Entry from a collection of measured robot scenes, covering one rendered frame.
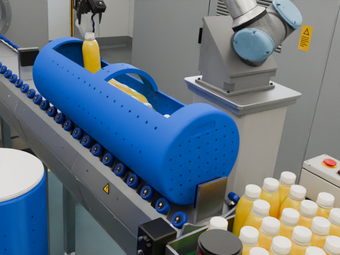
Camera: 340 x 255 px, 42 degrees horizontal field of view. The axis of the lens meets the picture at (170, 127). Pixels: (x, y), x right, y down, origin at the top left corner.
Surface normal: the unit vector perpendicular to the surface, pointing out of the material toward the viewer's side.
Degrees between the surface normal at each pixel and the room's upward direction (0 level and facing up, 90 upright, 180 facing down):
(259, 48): 113
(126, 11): 90
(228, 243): 0
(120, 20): 90
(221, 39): 44
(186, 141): 90
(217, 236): 0
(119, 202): 70
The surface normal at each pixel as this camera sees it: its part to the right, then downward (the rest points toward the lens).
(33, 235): 0.90, 0.25
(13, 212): 0.68, 0.35
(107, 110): -0.70, -0.20
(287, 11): 0.54, -0.47
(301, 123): -0.82, 0.17
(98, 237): 0.08, -0.91
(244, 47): -0.50, 0.64
